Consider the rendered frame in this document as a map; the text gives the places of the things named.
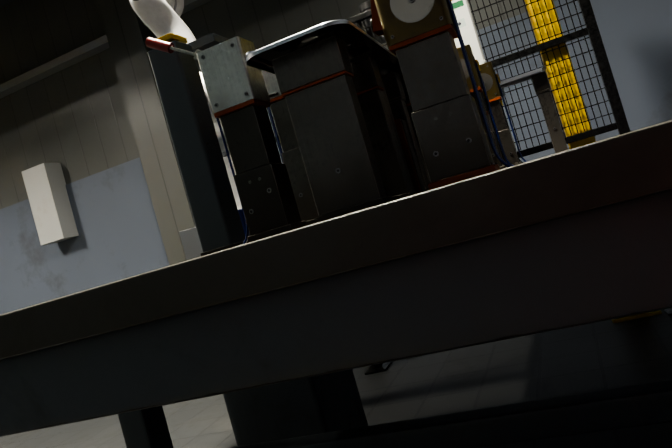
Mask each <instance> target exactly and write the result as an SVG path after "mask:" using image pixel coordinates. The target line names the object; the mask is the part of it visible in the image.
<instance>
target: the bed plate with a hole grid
mask: <svg viewBox="0 0 672 448"><path fill-rule="evenodd" d="M668 190H672V120H669V121H665V122H662V123H659V124H655V125H652V126H648V127H645V128H641V129H638V130H635V131H631V132H628V133H624V134H621V135H617V136H614V137H610V138H607V139H604V140H600V141H597V142H593V143H590V144H586V145H583V146H579V147H576V148H573V149H569V150H566V151H562V152H559V153H555V154H552V155H548V156H545V157H542V158H538V159H535V160H531V161H528V162H524V163H521V164H517V165H514V166H511V167H507V168H504V169H500V170H497V171H493V172H490V173H486V174H483V175H480V176H476V177H473V178H469V179H466V180H462V181H459V182H455V183H452V184H449V185H445V186H442V187H438V188H435V189H431V190H428V191H424V192H421V193H418V194H414V195H411V196H407V197H404V198H400V199H397V200H393V201H390V202H387V203H383V204H380V205H376V206H373V207H369V208H366V209H363V210H359V211H356V212H352V213H349V214H345V215H342V216H338V217H335V218H332V219H328V220H325V221H321V222H318V223H314V224H311V225H307V226H304V227H301V228H297V229H294V230H290V231H287V232H283V233H280V234H276V235H273V236H270V237H266V238H263V239H259V240H256V241H252V242H249V243H245V244H242V245H239V246H235V247H232V248H228V249H225V250H221V251H218V252H214V253H211V254H208V255H204V256H201V257H197V258H194V259H190V260H187V261H183V262H180V263H177V264H173V265H170V266H166V267H163V268H159V269H156V270H152V271H149V272H146V273H142V274H139V275H135V276H132V277H128V278H125V279H122V280H118V281H115V282H111V283H108V284H104V285H101V286H97V287H94V288H91V289H87V290H84V291H80V292H77V293H73V294H70V295H66V296H63V297H60V298H56V299H53V300H49V301H46V302H42V303H39V304H35V305H32V306H29V307H25V308H22V309H18V310H15V311H11V312H8V313H4V314H1V315H0V360H3V359H7V358H11V357H14V356H18V355H22V354H26V353H30V352H34V351H38V350H42V349H46V348H50V347H54V346H58V345H62V344H66V343H70V342H73V341H77V340H81V339H85V338H89V337H93V336H97V335H101V334H105V333H109V332H113V331H117V330H121V329H125V328H129V327H133V326H136V325H140V324H144V323H148V322H152V321H156V320H160V319H164V318H168V317H172V316H176V315H180V314H184V313H188V312H192V311H196V310H199V309H203V308H207V307H211V306H215V305H219V304H223V303H227V302H231V301H235V300H239V299H243V298H247V297H251V296H255V295H259V294H262V293H266V292H270V291H274V290H278V289H282V288H286V287H290V286H294V285H298V284H302V283H306V282H310V281H314V280H318V279H322V278H325V277H329V276H333V275H337V274H341V273H345V272H349V271H353V270H357V269H361V268H365V267H369V266H373V265H377V264H381V263H385V262H388V261H392V260H396V259H400V258H404V257H408V256H412V255H416V254H420V253H424V252H428V251H432V250H436V249H440V248H444V247H448V246H451V245H455V244H459V243H463V242H467V241H471V240H475V239H479V238H483V237H487V236H491V235H495V234H499V233H503V232H507V231H511V230H514V229H518V228H522V227H526V226H530V225H534V224H538V223H542V222H546V221H550V220H554V219H558V218H562V217H566V216H570V215H574V214H577V213H581V212H585V211H589V210H593V209H597V208H601V207H605V206H609V205H613V204H617V203H621V202H625V201H629V200H633V199H636V198H640V197H644V196H648V195H652V194H656V193H660V192H664V191H668Z"/></svg>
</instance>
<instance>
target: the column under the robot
mask: <svg viewBox="0 0 672 448"><path fill-rule="evenodd" d="M223 396H224V400H225V404H226V407H227V411H228V414H229V418H230V422H231V425H232V429H233V432H234V436H235V440H236V443H237V446H243V445H249V444H256V443H262V442H269V441H275V440H281V439H288V438H294V437H301V436H307V435H314V434H320V433H327V432H333V431H339V430H346V429H352V428H359V427H365V426H368V422H367V419H366V415H365V412H364V408H363V405H362V401H361V398H360V394H359V391H358V387H357V384H356V380H355V377H354V373H353V370H352V369H350V370H345V371H340V372H335V373H330V374H324V375H319V376H314V377H309V378H304V379H298V380H293V381H288V382H283V383H278V384H272V385H267V386H262V387H257V388H252V389H246V390H241V391H236V392H231V393H226V394H223Z"/></svg>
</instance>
